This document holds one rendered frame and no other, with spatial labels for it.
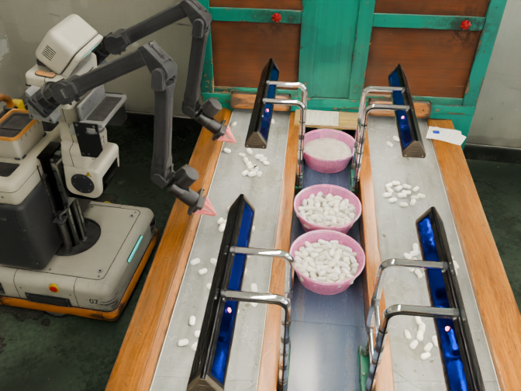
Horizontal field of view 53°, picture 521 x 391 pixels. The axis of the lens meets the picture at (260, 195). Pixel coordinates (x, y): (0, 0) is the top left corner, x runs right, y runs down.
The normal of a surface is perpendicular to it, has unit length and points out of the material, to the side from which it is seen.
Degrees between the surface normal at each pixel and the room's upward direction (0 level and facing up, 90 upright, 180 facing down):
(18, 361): 0
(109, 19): 90
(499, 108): 90
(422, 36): 91
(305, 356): 0
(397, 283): 0
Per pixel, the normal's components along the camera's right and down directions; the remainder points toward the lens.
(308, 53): -0.11, 0.62
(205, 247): 0.00, -0.78
